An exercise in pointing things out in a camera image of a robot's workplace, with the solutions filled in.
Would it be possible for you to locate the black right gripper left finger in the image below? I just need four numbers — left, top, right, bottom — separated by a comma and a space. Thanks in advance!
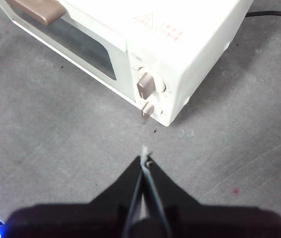
5, 155, 143, 238

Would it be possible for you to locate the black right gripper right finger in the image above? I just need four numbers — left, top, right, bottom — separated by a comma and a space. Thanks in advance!
144, 154, 281, 238

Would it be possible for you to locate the glass oven door with handle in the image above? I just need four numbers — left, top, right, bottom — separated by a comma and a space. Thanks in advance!
0, 0, 137, 104

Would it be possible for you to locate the cream Toshiba toaster oven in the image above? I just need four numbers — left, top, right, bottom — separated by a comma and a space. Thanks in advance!
0, 0, 255, 127

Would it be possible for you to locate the temperature knob with beige grip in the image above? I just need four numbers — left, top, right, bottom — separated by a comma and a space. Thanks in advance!
136, 71, 167, 100

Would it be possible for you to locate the black power cable with plug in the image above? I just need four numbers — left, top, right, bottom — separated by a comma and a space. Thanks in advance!
244, 11, 281, 24

